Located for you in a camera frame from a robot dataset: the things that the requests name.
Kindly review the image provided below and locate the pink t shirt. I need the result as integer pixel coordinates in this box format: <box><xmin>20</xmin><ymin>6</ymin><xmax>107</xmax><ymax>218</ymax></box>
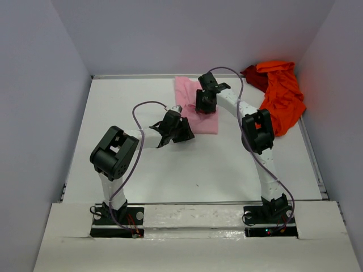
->
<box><xmin>174</xmin><ymin>76</ymin><xmax>218</xmax><ymax>134</ymax></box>

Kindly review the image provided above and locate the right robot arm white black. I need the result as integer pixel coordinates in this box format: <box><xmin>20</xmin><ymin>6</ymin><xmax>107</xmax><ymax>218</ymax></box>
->
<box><xmin>195</xmin><ymin>72</ymin><xmax>294</xmax><ymax>225</ymax></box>

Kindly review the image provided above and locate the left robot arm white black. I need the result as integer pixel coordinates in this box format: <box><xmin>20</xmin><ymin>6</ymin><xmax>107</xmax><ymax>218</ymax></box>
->
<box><xmin>90</xmin><ymin>109</ymin><xmax>195</xmax><ymax>224</ymax></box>

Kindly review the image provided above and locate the dark red t shirt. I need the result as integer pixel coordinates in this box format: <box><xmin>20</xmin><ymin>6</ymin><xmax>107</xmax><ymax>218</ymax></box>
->
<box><xmin>240</xmin><ymin>65</ymin><xmax>268</xmax><ymax>93</ymax></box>

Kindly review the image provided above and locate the orange t shirt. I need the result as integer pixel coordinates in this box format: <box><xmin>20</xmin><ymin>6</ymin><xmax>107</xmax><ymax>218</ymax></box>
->
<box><xmin>256</xmin><ymin>61</ymin><xmax>306</xmax><ymax>137</ymax></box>

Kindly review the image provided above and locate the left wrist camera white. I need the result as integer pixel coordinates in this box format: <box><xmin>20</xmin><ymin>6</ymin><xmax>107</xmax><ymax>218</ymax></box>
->
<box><xmin>165</xmin><ymin>105</ymin><xmax>183</xmax><ymax>114</ymax></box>

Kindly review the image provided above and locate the metal rail table back edge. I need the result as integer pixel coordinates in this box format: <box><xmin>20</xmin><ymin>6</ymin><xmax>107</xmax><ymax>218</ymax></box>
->
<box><xmin>91</xmin><ymin>74</ymin><xmax>242</xmax><ymax>80</ymax></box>

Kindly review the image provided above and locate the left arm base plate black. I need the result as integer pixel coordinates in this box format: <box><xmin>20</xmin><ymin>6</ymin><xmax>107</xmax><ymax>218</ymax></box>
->
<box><xmin>90</xmin><ymin>205</ymin><xmax>145</xmax><ymax>239</ymax></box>

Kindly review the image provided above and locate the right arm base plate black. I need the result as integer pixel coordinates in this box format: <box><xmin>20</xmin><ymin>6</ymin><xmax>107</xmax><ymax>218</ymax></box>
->
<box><xmin>242</xmin><ymin>206</ymin><xmax>298</xmax><ymax>238</ymax></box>

